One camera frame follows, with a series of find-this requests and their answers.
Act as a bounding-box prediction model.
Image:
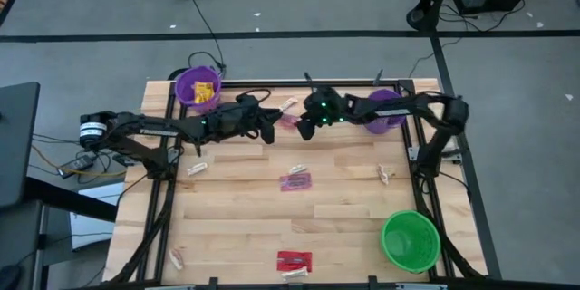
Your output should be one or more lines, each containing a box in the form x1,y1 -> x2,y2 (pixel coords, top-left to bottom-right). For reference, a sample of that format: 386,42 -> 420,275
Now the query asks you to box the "black computer mouse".
0,265 -> 23,290

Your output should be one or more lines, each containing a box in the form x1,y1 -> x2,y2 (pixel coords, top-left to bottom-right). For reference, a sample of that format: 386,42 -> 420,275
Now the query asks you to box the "green plastic bucket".
379,209 -> 442,275

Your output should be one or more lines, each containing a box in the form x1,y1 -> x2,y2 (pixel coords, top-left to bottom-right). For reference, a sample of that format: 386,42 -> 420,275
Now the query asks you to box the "dark grey side desk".
0,82 -> 41,209

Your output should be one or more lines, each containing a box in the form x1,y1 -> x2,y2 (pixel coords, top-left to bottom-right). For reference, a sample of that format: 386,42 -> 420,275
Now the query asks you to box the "red candy packet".
275,250 -> 314,273

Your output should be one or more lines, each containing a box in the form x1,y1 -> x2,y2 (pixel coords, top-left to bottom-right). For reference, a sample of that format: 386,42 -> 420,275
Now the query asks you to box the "orange yellow cable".
30,144 -> 128,179

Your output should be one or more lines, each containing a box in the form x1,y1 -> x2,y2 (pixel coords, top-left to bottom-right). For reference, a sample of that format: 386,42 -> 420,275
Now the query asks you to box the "white panel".
69,183 -> 126,251

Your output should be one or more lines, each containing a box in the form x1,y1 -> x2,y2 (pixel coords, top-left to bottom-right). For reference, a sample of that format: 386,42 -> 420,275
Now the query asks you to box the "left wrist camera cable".
234,89 -> 273,103

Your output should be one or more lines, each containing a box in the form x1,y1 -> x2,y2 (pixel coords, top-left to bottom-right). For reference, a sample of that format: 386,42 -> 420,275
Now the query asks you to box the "pink candy packet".
277,114 -> 301,130
278,172 -> 314,193

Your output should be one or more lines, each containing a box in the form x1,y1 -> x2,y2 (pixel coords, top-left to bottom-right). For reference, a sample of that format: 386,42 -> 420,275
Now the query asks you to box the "thin black cable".
13,232 -> 114,266
406,37 -> 464,79
437,0 -> 527,34
31,133 -> 92,146

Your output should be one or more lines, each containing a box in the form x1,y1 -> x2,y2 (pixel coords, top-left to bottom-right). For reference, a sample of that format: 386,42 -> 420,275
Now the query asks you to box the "black power adapter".
56,154 -> 95,176

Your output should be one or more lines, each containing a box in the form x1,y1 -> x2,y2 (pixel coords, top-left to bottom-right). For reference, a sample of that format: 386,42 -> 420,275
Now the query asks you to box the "black aluminium table frame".
108,78 -> 488,283

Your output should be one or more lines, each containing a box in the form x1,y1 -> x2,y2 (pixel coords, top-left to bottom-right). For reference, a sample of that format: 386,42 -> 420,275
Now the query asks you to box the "purple plastic bucket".
363,88 -> 408,135
173,65 -> 223,115

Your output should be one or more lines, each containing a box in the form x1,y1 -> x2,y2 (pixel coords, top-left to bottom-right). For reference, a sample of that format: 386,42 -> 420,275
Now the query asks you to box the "yellow Sour Patch packet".
193,80 -> 217,104

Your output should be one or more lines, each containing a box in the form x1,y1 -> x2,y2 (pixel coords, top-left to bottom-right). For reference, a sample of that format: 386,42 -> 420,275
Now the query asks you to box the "long black cable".
187,0 -> 227,73

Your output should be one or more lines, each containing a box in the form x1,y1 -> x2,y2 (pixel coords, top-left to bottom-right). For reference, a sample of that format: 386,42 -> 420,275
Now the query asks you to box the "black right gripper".
297,86 -> 346,141

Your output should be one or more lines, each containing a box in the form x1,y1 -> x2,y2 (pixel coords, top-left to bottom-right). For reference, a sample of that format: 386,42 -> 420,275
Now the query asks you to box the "black plug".
111,152 -> 141,168

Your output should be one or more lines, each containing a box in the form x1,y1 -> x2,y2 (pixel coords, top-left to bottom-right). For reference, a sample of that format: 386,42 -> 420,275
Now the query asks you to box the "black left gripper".
235,93 -> 285,145

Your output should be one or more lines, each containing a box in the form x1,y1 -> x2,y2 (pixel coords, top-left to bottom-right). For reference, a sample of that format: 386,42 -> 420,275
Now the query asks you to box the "black crossbar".
24,176 -> 120,224

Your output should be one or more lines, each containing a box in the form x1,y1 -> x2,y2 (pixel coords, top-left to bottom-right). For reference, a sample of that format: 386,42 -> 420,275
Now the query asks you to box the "black floor tape strip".
410,0 -> 503,280
0,29 -> 580,44

